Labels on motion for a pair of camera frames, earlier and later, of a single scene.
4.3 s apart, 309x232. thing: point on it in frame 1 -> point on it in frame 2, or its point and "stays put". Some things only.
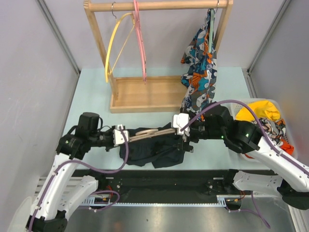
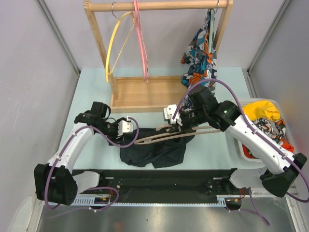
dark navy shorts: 160,152 stays put
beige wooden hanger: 147,133 -> 164,137
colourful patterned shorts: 200,79 stays put
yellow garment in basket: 263,108 stays put
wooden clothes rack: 147,94 stays put
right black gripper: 186,145 -> 176,127
